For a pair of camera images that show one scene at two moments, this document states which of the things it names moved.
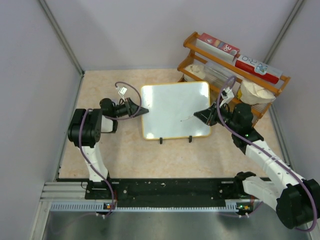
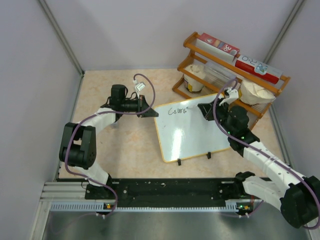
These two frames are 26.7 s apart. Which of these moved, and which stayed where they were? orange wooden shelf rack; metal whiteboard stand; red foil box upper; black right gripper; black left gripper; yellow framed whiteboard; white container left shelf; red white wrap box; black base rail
Moved: metal whiteboard stand; yellow framed whiteboard; black left gripper
Stayed: black base rail; orange wooden shelf rack; black right gripper; red foil box upper; white container left shelf; red white wrap box
